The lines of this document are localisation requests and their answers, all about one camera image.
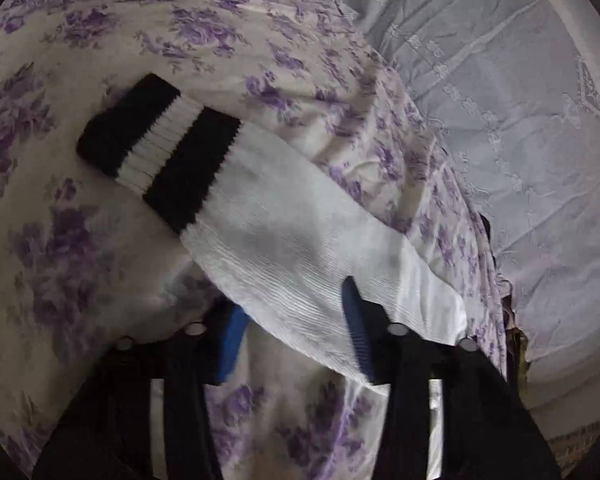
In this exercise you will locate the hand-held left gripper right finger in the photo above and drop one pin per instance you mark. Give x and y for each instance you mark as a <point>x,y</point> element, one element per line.
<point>356,332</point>

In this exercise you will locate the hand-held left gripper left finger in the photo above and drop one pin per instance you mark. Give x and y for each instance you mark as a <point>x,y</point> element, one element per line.
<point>231,347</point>

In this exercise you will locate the white sock with black stripes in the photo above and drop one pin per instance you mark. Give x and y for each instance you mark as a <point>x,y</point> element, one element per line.
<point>280,240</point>

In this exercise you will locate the brown fabric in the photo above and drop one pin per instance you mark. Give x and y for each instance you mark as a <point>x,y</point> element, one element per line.
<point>515,345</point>

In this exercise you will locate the white lace cloth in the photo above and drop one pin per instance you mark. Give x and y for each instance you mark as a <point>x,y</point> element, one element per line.
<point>520,125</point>

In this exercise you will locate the purple floral bed sheet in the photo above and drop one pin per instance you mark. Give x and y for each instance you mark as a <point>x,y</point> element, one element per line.
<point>145,45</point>

